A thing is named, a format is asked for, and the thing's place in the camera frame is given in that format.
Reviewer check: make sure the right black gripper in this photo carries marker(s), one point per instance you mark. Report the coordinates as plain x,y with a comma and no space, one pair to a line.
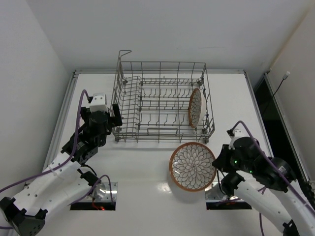
220,160

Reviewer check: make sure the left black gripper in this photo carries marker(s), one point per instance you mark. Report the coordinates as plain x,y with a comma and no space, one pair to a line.
116,115

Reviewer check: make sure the floral plate brown rim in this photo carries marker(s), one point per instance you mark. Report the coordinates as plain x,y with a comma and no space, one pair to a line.
191,166
197,108

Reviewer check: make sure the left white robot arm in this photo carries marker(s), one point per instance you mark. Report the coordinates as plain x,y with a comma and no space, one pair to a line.
63,183

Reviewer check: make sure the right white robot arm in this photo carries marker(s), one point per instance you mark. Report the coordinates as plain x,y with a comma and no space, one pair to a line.
267,184

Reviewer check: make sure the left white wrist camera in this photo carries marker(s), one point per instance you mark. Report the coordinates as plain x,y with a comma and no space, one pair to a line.
98,103

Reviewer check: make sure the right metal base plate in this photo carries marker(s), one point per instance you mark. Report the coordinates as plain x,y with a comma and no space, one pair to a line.
214,194

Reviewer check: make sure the metal base plate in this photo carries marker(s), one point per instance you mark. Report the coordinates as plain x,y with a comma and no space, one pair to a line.
214,194
103,193

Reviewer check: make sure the grey wire dish rack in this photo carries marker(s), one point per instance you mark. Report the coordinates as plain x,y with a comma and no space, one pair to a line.
154,99

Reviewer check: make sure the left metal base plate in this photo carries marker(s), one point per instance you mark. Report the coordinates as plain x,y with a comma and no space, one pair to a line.
103,193

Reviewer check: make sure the black wall cable white plug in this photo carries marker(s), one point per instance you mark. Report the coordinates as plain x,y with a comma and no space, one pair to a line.
285,76

